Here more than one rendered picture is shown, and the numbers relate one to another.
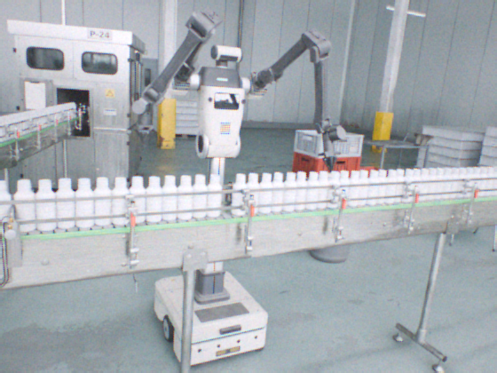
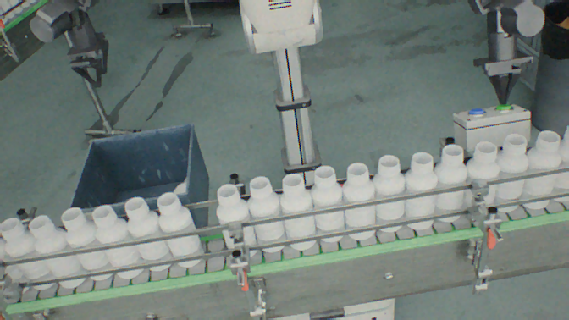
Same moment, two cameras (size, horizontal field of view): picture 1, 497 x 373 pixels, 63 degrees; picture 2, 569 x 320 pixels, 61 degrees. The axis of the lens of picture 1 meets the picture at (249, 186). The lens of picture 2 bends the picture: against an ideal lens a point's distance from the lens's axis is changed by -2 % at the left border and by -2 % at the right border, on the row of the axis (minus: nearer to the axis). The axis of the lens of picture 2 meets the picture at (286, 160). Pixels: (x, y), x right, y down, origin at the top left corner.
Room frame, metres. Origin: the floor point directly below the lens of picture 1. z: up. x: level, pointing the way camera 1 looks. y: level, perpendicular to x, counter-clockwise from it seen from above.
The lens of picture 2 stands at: (1.07, -0.37, 1.75)
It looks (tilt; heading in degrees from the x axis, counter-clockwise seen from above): 39 degrees down; 28
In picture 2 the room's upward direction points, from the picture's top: 10 degrees counter-clockwise
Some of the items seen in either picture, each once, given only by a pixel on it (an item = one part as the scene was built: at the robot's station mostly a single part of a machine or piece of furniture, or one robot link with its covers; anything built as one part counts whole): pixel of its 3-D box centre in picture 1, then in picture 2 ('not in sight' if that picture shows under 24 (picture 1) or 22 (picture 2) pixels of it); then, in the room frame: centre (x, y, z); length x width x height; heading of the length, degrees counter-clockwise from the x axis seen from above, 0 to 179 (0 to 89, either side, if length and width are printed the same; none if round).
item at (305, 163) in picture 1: (326, 163); not in sight; (4.24, -0.78, 0.78); 0.61 x 0.41 x 0.22; 124
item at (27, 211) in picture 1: (25, 205); not in sight; (1.25, 0.72, 1.08); 0.06 x 0.06 x 0.17
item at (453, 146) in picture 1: (458, 154); not in sight; (8.35, -4.21, 0.50); 1.23 x 1.05 x 1.00; 116
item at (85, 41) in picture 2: (144, 120); (82, 35); (1.84, 0.50, 1.33); 0.10 x 0.07 x 0.07; 26
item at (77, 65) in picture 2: (144, 136); (92, 67); (1.82, 0.49, 1.26); 0.07 x 0.07 x 0.09; 26
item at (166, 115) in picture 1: (166, 123); not in sight; (9.17, 1.98, 0.55); 0.40 x 0.40 x 1.10; 28
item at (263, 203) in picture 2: (251, 193); (267, 214); (1.64, -0.01, 1.08); 0.06 x 0.06 x 0.17
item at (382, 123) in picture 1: (382, 131); not in sight; (11.39, -3.52, 0.55); 0.40 x 0.40 x 1.10; 28
